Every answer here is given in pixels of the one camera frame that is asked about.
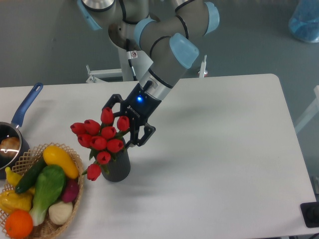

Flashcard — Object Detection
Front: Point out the dark green cucumber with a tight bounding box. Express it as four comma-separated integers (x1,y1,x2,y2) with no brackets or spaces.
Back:
15,158,47,194

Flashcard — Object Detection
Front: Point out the white frame at right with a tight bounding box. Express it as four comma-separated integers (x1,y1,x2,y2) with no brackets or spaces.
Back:
294,85,319,134

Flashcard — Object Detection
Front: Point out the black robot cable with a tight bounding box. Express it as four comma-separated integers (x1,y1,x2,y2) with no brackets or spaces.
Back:
126,38,139,82

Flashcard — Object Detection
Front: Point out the red tulip bouquet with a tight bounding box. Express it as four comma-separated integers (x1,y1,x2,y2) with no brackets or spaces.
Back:
70,113,130,181

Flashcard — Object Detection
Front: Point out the blue plastic bag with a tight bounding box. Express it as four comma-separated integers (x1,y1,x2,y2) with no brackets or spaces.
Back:
288,0,319,43

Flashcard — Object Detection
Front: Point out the woven wicker basket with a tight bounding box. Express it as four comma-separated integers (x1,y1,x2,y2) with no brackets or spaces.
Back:
0,142,85,239

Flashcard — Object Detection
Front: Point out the orange fruit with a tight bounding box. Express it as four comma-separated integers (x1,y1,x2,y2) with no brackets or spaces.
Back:
5,210,33,239

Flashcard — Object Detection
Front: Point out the green bok choy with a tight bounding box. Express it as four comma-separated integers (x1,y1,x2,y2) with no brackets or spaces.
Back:
29,165,66,227

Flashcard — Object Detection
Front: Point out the brown bread roll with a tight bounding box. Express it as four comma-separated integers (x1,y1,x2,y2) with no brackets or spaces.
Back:
0,137,20,159

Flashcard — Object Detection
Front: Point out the yellow squash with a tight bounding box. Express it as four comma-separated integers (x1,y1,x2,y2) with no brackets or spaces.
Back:
43,145,79,179

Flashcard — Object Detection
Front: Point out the yellow banana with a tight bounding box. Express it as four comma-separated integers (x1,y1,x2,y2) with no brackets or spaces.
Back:
5,167,22,187

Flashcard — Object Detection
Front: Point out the dark grey ribbed vase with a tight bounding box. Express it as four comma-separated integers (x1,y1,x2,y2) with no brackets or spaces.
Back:
102,138,131,182

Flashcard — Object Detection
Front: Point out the blue handled saucepan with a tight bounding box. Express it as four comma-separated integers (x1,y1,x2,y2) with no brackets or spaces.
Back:
0,83,43,180

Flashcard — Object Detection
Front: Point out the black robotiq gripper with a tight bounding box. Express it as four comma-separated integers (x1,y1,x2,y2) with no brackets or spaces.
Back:
102,82,163,149

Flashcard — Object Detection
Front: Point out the yellow bell pepper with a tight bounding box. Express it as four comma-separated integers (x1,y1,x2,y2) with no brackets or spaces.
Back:
0,190,33,214

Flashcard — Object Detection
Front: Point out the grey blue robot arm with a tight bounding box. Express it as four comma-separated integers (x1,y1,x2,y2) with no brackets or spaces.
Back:
77,0,220,147

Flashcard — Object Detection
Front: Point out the white garlic bulb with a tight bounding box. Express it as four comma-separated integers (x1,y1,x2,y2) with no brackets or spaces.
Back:
48,201,73,225

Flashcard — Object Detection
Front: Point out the black device at edge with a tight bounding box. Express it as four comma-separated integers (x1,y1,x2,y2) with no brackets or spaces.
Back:
300,202,319,228

